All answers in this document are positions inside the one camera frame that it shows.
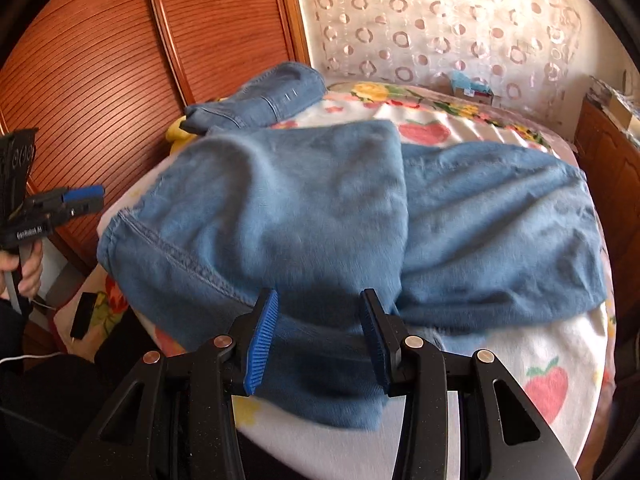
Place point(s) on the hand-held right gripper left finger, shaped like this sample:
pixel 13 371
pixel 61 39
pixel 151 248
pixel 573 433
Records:
pixel 260 345

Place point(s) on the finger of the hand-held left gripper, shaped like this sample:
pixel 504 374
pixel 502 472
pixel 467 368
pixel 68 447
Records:
pixel 85 206
pixel 87 192

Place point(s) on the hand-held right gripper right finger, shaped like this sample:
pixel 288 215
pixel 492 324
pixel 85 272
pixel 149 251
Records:
pixel 376 345

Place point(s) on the blue denim pants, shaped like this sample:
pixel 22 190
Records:
pixel 300 210

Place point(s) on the person's left hand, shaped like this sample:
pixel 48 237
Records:
pixel 31 280

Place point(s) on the yellow plush toy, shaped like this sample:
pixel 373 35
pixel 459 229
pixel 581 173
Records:
pixel 175 132

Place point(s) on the black rectangular device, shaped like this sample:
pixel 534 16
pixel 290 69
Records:
pixel 83 316

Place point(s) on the bed with floral sheet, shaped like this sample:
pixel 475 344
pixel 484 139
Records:
pixel 500 360

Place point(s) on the wooden slatted wardrobe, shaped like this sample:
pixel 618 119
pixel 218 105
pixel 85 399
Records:
pixel 100 60

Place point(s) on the person's dark clothing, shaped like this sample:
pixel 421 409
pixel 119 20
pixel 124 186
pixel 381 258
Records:
pixel 50 410

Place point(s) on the cardboard box with blue cloth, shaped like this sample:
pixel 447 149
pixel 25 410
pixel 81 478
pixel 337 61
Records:
pixel 470 91

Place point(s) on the wooden cabinet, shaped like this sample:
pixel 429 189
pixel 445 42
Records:
pixel 610 160

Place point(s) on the sheer circle-patterned curtain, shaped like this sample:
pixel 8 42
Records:
pixel 440 20

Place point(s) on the white open cardboard box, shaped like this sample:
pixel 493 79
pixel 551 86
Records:
pixel 625 112

